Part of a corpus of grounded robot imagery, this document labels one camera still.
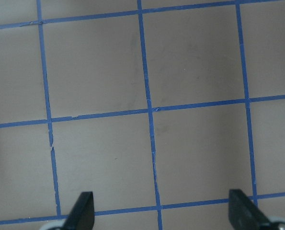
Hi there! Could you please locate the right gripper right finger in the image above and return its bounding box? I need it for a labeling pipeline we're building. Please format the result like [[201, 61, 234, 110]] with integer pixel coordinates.
[[228, 189, 285, 230]]

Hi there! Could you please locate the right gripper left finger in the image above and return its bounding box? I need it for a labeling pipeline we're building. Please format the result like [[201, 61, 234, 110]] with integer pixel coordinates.
[[61, 192, 95, 230]]

